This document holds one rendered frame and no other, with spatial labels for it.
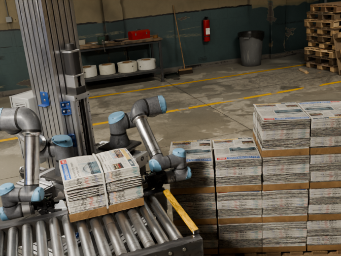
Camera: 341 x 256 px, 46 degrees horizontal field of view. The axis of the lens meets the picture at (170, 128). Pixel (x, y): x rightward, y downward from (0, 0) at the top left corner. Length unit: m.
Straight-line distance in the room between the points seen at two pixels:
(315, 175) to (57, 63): 1.74
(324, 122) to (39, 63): 1.79
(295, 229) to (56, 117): 1.71
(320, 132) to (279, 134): 0.24
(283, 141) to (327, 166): 0.32
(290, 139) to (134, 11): 6.91
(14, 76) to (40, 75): 6.16
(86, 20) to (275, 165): 6.83
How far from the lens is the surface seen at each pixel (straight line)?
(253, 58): 9.54
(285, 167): 2.61
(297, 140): 2.55
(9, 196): 2.22
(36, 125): 2.17
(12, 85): 8.93
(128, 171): 2.03
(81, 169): 2.07
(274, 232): 2.81
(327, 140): 2.59
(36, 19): 2.65
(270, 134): 2.50
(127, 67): 8.43
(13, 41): 8.80
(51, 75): 2.65
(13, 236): 2.12
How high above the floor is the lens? 1.85
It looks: 19 degrees down
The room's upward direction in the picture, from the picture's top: 5 degrees counter-clockwise
